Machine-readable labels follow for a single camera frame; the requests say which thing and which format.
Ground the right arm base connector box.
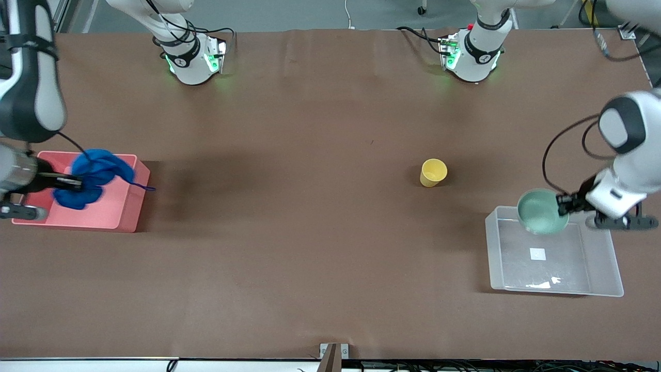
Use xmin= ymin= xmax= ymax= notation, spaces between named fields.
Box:
xmin=203 ymin=37 xmax=227 ymax=74

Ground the black cable with connector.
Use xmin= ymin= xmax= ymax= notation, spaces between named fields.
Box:
xmin=578 ymin=0 xmax=651 ymax=63

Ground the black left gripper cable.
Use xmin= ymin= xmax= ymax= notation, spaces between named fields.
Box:
xmin=542 ymin=115 xmax=615 ymax=196

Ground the metal table bracket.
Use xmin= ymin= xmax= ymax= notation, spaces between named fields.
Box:
xmin=319 ymin=343 xmax=350 ymax=372

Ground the blue cloth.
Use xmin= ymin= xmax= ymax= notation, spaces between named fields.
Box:
xmin=53 ymin=149 xmax=155 ymax=210

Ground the black right arm base cable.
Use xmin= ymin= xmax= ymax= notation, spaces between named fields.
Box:
xmin=145 ymin=0 xmax=236 ymax=52

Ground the clear plastic box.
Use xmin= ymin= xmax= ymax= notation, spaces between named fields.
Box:
xmin=484 ymin=206 xmax=624 ymax=298

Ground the black arm base cable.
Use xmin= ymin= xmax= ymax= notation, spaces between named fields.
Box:
xmin=145 ymin=0 xmax=236 ymax=52
xmin=397 ymin=26 xmax=450 ymax=55

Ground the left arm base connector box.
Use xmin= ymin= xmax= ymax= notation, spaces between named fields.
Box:
xmin=439 ymin=34 xmax=462 ymax=71

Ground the pale green bowl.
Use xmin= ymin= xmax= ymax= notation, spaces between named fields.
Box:
xmin=517 ymin=188 xmax=570 ymax=236

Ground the pink plastic box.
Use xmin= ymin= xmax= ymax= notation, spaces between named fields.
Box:
xmin=11 ymin=150 xmax=151 ymax=233

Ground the aluminium frame profile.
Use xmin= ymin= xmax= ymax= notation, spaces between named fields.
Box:
xmin=52 ymin=0 xmax=99 ymax=34

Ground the black left arm base cable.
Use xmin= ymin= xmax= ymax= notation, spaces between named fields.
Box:
xmin=397 ymin=26 xmax=450 ymax=55

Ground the yellow cup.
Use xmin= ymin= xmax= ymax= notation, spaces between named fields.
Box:
xmin=419 ymin=159 xmax=448 ymax=188

